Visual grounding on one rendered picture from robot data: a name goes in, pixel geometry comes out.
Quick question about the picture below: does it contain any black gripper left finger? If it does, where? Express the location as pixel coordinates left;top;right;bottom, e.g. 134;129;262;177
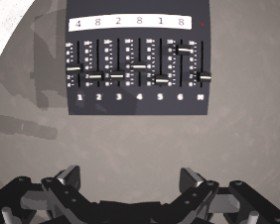
0;165;110;224

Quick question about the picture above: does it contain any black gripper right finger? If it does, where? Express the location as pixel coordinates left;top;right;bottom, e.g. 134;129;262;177
150;168;280;224

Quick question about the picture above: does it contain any black lighting desk with faders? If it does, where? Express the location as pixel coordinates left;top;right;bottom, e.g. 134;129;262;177
65;0;211;116

